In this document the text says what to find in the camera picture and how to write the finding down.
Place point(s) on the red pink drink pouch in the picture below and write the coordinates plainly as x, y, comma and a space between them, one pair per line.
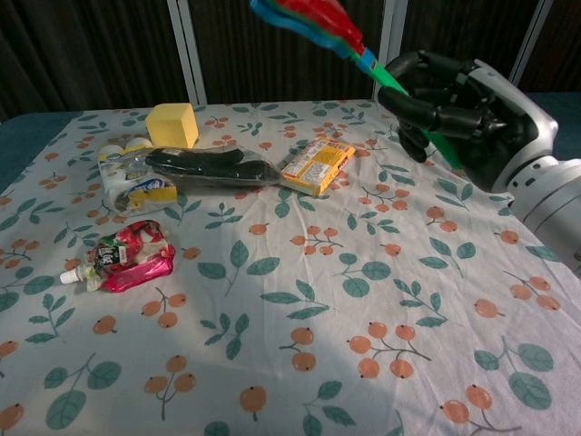
122, 261

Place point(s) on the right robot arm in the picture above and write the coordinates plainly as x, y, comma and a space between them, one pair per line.
551, 209

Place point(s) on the pack of small white bottles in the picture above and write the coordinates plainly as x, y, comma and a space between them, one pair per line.
131, 179

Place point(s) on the black socks in clear bag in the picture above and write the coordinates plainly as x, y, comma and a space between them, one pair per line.
213, 165

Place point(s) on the floral tablecloth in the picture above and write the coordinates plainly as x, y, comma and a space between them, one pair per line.
281, 281

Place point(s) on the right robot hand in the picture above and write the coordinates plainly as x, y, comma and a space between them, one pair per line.
467, 122

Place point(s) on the red hand clapper toy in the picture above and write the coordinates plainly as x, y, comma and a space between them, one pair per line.
345, 41

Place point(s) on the yellow snack box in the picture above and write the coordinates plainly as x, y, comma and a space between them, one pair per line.
318, 165

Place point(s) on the white partition post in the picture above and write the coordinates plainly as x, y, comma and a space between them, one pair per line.
188, 50
390, 32
531, 38

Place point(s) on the yellow sponge block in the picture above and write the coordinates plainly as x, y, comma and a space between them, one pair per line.
172, 125

